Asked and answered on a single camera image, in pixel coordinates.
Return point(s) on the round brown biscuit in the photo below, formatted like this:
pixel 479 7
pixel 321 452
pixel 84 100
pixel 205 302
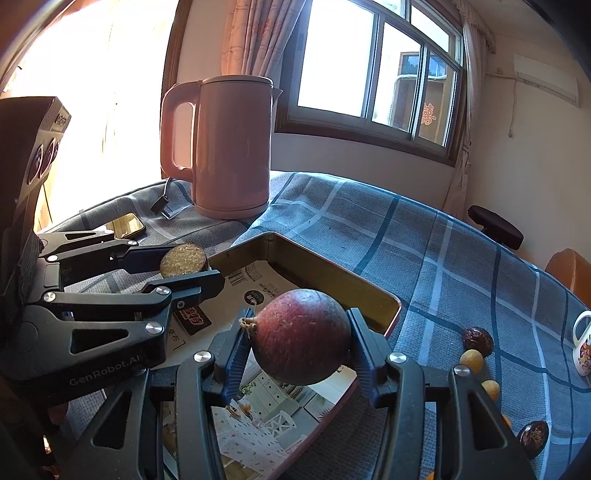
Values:
pixel 184 261

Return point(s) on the small yellow round fruit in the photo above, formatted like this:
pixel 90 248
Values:
pixel 472 361
pixel 491 390

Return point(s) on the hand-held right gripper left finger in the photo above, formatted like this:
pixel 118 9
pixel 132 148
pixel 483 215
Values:
pixel 238 364

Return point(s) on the sliding window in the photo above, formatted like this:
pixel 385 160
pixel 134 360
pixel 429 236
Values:
pixel 341 55

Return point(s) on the red window decal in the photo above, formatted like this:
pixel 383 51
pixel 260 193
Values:
pixel 429 114

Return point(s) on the wrinkled dark fruit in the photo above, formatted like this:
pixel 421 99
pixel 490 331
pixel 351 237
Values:
pixel 478 339

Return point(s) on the metal tray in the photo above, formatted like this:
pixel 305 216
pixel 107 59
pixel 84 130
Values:
pixel 323 272

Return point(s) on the pale tied curtain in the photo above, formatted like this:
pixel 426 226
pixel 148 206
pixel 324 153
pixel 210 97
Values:
pixel 473 69

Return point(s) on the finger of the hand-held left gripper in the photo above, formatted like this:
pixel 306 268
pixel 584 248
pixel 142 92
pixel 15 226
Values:
pixel 194 286
pixel 138 261

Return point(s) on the black round stool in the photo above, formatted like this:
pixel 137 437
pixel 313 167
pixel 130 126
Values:
pixel 496 226

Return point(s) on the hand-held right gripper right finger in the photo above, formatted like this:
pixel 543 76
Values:
pixel 367 369

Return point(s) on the pink electric kettle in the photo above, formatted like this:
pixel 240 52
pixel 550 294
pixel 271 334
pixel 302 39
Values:
pixel 231 147

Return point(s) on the pink patterned curtain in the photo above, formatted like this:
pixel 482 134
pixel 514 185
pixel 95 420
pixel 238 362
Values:
pixel 258 32

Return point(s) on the glossy dark brown fruit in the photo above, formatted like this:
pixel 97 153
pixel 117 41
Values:
pixel 533 438

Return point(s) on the gold smartphone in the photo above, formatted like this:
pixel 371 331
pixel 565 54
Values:
pixel 124 225

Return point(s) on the dark red round fruit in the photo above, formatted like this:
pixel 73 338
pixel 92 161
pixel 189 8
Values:
pixel 300 337

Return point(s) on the white air conditioner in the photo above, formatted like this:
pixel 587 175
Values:
pixel 545 76

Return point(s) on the blue plaid tablecloth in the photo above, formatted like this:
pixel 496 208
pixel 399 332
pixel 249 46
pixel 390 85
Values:
pixel 415 240

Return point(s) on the printed paper sheet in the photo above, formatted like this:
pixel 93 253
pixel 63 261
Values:
pixel 277 415

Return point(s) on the white printed mug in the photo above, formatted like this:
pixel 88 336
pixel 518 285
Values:
pixel 584 350

